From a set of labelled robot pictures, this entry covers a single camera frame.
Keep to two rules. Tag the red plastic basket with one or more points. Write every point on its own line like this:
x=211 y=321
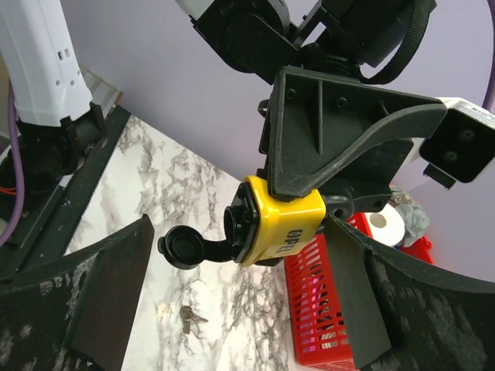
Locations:
x=318 y=332

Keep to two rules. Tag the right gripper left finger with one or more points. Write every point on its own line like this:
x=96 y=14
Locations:
x=77 y=312

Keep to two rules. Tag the yellow padlock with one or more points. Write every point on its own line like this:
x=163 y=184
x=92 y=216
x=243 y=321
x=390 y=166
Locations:
x=259 y=229

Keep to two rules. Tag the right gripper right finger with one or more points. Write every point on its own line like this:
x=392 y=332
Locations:
x=401 y=313

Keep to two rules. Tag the grey crumpled printed bag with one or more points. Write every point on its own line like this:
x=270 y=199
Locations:
x=413 y=215

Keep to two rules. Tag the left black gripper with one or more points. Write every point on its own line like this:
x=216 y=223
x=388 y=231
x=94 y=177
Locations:
x=339 y=136

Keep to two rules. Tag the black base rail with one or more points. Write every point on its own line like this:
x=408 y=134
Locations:
x=62 y=185

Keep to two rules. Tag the white toilet paper roll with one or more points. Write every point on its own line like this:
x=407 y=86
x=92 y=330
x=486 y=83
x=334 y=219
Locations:
x=386 y=226

